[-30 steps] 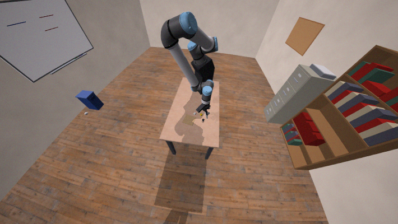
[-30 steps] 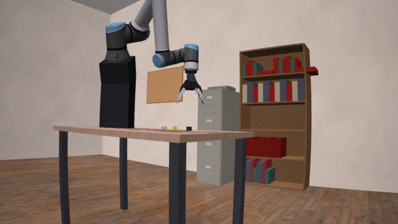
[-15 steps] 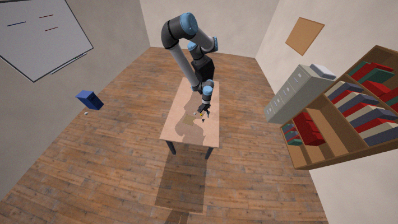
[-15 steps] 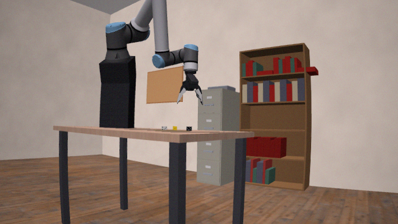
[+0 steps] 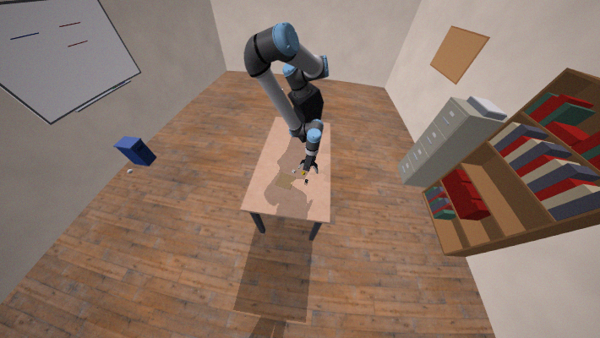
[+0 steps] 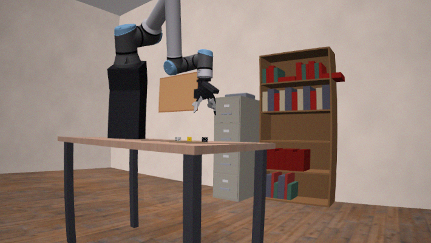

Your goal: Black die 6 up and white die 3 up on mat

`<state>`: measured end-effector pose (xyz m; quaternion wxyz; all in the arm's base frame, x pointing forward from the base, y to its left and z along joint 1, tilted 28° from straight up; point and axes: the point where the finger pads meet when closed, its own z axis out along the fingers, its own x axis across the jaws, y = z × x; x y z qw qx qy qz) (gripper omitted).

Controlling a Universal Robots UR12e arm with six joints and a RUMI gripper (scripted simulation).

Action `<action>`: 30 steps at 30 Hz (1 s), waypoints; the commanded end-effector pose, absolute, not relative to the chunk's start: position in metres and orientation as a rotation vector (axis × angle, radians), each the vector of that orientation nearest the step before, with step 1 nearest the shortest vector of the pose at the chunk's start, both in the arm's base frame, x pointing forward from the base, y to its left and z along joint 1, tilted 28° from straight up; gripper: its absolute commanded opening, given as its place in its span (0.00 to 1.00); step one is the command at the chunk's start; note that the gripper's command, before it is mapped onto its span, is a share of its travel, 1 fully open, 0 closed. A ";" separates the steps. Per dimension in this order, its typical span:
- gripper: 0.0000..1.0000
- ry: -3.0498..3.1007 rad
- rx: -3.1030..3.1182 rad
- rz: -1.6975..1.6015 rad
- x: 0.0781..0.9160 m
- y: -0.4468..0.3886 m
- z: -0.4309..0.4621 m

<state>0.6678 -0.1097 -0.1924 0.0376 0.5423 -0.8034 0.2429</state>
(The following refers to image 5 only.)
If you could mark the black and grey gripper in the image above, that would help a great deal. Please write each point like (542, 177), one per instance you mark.
(315, 166)

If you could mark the tan square mat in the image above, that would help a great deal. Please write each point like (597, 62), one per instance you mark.
(285, 181)

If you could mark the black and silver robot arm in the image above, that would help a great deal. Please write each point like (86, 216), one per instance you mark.
(280, 42)

